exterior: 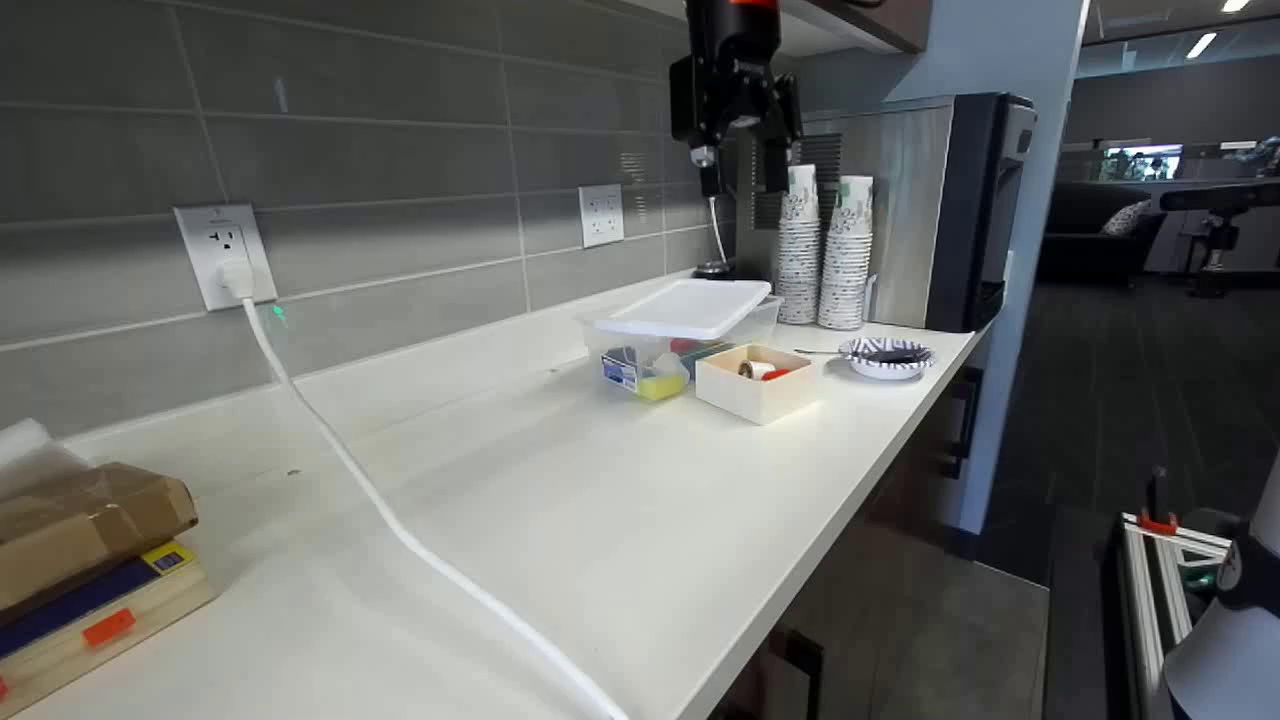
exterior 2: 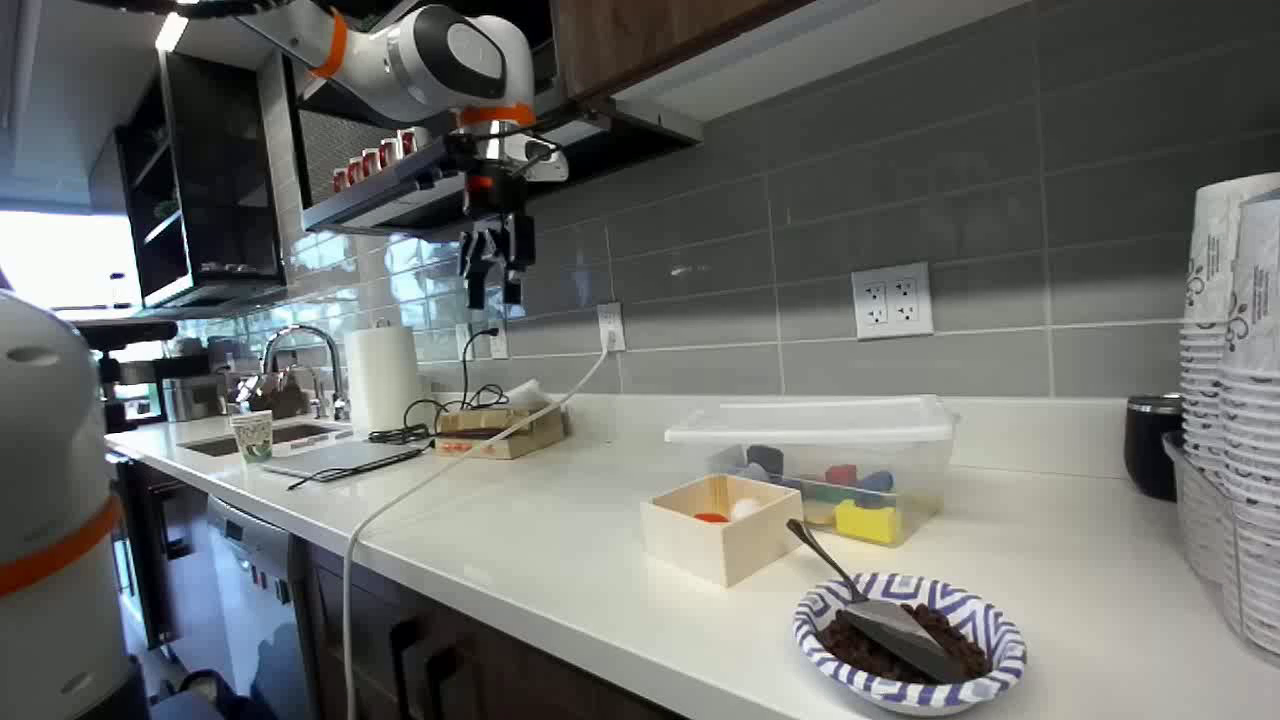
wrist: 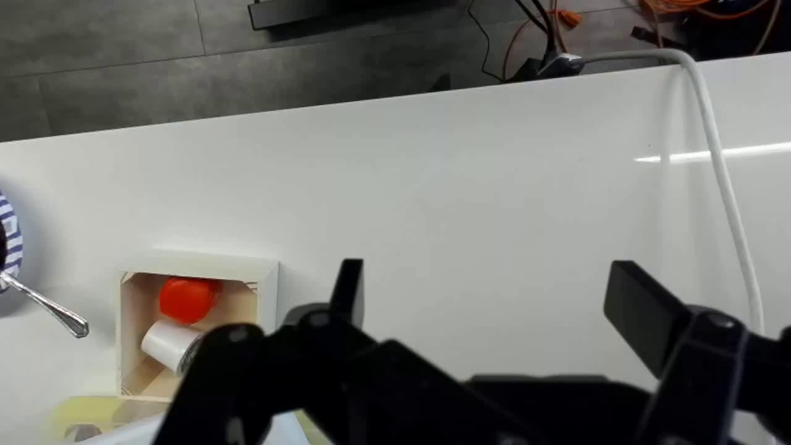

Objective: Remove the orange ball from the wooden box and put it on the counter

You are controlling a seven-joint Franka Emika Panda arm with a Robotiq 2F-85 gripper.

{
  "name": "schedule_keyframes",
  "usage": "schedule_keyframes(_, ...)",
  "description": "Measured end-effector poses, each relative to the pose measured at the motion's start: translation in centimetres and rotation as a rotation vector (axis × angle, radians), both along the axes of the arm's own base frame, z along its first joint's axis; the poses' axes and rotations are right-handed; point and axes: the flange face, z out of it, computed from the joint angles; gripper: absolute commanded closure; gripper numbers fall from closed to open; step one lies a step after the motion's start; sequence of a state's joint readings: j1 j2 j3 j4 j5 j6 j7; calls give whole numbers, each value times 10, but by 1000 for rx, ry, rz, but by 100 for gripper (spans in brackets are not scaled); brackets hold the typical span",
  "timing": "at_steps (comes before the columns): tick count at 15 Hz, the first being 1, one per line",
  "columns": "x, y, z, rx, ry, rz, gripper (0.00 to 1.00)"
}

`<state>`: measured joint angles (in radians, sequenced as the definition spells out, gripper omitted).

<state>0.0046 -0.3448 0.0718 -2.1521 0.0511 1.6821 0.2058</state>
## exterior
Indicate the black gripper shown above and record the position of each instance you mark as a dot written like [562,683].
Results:
[730,80]

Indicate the beige roll in wooden box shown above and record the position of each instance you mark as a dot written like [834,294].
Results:
[753,364]

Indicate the small wooden box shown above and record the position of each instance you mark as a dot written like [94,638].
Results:
[763,395]

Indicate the brown cardboard box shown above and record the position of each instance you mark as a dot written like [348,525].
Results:
[81,525]

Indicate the black coffee machine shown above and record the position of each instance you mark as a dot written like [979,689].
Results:
[732,234]

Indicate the stack of patterned paper cups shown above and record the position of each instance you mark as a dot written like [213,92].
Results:
[846,255]
[798,247]

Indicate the clear plastic container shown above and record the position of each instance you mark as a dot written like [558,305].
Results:
[655,363]

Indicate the yellow sponge block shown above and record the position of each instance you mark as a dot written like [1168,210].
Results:
[661,384]

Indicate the small colourful cup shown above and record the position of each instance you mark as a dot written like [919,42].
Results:
[616,369]

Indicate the blue patterned white bowl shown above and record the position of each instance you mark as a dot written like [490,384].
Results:
[886,358]

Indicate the tall black appliance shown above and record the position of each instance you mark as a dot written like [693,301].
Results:
[983,212]

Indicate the dark background sofa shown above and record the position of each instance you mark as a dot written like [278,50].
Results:
[1101,234]

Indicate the background computer monitor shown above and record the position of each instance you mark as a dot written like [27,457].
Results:
[1140,161]

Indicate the white cone-shaped object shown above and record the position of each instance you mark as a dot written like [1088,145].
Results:
[1233,641]

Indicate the blue and yellow book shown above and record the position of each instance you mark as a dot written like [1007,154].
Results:
[94,587]

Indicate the white wall outlet with plug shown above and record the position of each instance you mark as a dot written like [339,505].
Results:
[226,255]

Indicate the aluminium extrusion frame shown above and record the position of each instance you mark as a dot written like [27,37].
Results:
[1160,587]

